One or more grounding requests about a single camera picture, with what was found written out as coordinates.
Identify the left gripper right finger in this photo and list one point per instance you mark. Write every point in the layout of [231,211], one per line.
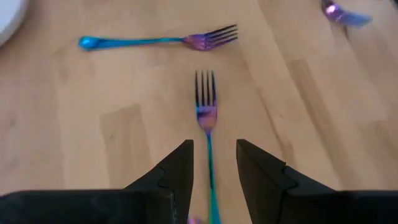
[280,202]

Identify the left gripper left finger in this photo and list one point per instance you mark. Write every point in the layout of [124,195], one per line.
[140,205]

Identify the iridescent rainbow table knife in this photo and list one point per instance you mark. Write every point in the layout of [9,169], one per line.
[334,11]

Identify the white round plate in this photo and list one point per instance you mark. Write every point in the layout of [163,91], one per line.
[9,15]

